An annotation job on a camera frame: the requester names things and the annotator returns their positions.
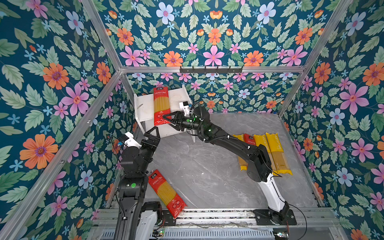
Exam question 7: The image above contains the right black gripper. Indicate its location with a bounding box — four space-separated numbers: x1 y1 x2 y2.
164 112 205 134

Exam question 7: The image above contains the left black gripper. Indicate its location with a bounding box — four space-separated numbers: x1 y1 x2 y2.
137 125 161 176

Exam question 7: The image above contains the red spaghetti bag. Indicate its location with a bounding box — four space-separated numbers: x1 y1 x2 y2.
149 170 187 219
243 134 256 146
154 87 171 126

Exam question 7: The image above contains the yellow pasta bag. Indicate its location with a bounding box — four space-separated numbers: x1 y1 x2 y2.
232 134 249 172
266 133 293 175
253 134 278 177

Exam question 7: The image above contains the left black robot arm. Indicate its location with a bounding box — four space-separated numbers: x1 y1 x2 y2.
114 127 163 240

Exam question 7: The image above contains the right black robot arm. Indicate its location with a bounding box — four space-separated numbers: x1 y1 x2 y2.
162 103 290 219

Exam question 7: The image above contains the white two-tier shelf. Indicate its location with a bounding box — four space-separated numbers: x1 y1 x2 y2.
134 86 193 138

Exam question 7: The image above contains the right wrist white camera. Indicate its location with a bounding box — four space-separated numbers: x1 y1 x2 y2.
179 101 191 117

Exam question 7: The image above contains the wrist white camera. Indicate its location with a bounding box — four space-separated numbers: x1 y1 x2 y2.
118 132 142 149
179 101 191 117

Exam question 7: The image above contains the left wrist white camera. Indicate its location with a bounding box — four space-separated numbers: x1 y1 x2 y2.
118 132 142 149

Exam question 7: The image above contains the black wall hook rail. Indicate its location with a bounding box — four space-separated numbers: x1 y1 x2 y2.
179 66 243 75

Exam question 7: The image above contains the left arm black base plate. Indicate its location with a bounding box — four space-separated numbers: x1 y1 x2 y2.
135 209 177 227

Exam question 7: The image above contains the aluminium front rail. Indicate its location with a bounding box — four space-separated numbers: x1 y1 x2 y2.
92 208 343 229

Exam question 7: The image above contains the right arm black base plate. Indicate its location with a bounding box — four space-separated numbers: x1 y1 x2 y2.
253 209 298 226

